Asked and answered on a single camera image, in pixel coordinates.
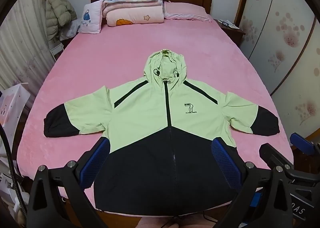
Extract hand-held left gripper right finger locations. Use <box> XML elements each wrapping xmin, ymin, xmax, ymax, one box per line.
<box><xmin>211</xmin><ymin>137</ymin><xmax>294</xmax><ymax>228</ymax></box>

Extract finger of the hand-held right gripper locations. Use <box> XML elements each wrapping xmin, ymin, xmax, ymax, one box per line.
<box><xmin>289</xmin><ymin>132</ymin><xmax>316</xmax><ymax>156</ymax></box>
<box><xmin>259</xmin><ymin>143</ymin><xmax>295</xmax><ymax>170</ymax></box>

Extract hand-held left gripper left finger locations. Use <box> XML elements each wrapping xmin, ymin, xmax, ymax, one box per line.
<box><xmin>26</xmin><ymin>137</ymin><xmax>111</xmax><ymax>228</ymax></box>

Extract green and black hooded jacket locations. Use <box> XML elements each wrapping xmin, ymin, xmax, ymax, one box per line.
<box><xmin>44</xmin><ymin>48</ymin><xmax>280</xmax><ymax>216</ymax></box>

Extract white paper bag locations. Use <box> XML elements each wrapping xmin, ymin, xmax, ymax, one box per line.
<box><xmin>0</xmin><ymin>82</ymin><xmax>31</xmax><ymax>153</ymax></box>

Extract pink bed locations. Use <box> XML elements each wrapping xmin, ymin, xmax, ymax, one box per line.
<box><xmin>17</xmin><ymin>17</ymin><xmax>294</xmax><ymax>216</ymax></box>

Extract floral wardrobe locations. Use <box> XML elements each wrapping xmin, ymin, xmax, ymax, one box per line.
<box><xmin>235</xmin><ymin>0</ymin><xmax>320</xmax><ymax>138</ymax></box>

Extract white metal rack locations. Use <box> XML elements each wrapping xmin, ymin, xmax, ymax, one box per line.
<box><xmin>49</xmin><ymin>42</ymin><xmax>65</xmax><ymax>62</ymax></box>

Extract dark wooden nightstand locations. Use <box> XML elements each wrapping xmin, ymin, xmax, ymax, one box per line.
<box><xmin>214</xmin><ymin>19</ymin><xmax>247</xmax><ymax>48</ymax></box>

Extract white curtain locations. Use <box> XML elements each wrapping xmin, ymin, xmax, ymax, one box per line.
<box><xmin>0</xmin><ymin>0</ymin><xmax>58</xmax><ymax>108</ymax></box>

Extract white cloth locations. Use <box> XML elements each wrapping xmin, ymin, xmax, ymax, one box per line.
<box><xmin>59</xmin><ymin>20</ymin><xmax>80</xmax><ymax>41</ymax></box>

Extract papers on nightstand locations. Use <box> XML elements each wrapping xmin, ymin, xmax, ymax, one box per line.
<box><xmin>217</xmin><ymin>19</ymin><xmax>240</xmax><ymax>30</ymax></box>

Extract white pillow with blue print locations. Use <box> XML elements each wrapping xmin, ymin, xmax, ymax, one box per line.
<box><xmin>78</xmin><ymin>2</ymin><xmax>103</xmax><ymax>35</ymax></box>

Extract pink pillow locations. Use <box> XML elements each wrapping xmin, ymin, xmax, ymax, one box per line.
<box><xmin>164</xmin><ymin>2</ymin><xmax>212</xmax><ymax>22</ymax></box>

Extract beige puffer jacket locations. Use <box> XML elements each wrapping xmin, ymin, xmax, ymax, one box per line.
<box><xmin>41</xmin><ymin>0</ymin><xmax>77</xmax><ymax>41</ymax></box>

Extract black cable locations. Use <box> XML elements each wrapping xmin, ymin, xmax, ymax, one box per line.
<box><xmin>0</xmin><ymin>123</ymin><xmax>28</xmax><ymax>216</ymax></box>

